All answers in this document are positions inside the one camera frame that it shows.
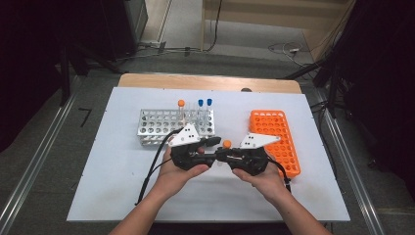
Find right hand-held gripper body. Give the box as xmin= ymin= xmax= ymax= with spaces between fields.
xmin=228 ymin=131 xmax=282 ymax=177

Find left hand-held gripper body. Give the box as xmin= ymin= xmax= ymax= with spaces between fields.
xmin=167 ymin=122 xmax=205 ymax=171

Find orange-capped test tube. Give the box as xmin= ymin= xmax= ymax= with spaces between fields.
xmin=177 ymin=99 xmax=187 ymax=127
xmin=216 ymin=139 xmax=233 ymax=168

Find silver metal test tube rack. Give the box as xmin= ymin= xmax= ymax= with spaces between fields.
xmin=136 ymin=108 xmax=216 ymax=147

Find orange plastic test tube rack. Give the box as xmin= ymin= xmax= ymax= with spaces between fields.
xmin=249 ymin=109 xmax=302 ymax=180

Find person's right hand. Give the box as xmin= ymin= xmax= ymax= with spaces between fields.
xmin=231 ymin=163 xmax=292 ymax=206

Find person's left hand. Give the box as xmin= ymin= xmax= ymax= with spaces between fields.
xmin=156 ymin=145 xmax=211 ymax=201

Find wooden table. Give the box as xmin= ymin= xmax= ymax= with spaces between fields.
xmin=116 ymin=72 xmax=303 ymax=95

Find person's lap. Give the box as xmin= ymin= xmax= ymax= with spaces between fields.
xmin=148 ymin=222 xmax=295 ymax=235

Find white table board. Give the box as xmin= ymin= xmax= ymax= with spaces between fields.
xmin=66 ymin=86 xmax=351 ymax=224

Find grey power strip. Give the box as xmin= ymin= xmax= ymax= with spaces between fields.
xmin=138 ymin=39 xmax=168 ymax=54

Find black metal stand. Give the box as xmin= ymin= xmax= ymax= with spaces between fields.
xmin=58 ymin=40 xmax=126 ymax=108
xmin=283 ymin=57 xmax=348 ymax=119

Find dark grey cabinet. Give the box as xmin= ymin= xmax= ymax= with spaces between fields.
xmin=97 ymin=0 xmax=150 ymax=63

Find dark curtain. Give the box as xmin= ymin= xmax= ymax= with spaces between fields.
xmin=0 ymin=0 xmax=99 ymax=154
xmin=339 ymin=0 xmax=415 ymax=200

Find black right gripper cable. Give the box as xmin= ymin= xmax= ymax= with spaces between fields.
xmin=266 ymin=156 xmax=293 ymax=194

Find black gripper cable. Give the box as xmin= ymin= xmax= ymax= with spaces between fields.
xmin=134 ymin=128 xmax=184 ymax=208
xmin=266 ymin=156 xmax=293 ymax=194

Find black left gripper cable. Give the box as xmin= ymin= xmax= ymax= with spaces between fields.
xmin=134 ymin=128 xmax=184 ymax=208

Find black floor cables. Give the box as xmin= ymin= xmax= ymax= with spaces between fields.
xmin=115 ymin=44 xmax=204 ymax=64

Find aluminium floor rail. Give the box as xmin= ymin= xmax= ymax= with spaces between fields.
xmin=311 ymin=86 xmax=388 ymax=235
xmin=0 ymin=76 xmax=83 ymax=235

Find white floor cable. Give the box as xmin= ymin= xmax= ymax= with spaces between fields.
xmin=267 ymin=41 xmax=315 ymax=69

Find black hanging cable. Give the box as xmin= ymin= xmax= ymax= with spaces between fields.
xmin=203 ymin=0 xmax=225 ymax=53

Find beige wooden frame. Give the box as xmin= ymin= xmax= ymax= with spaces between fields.
xmin=200 ymin=0 xmax=357 ymax=63

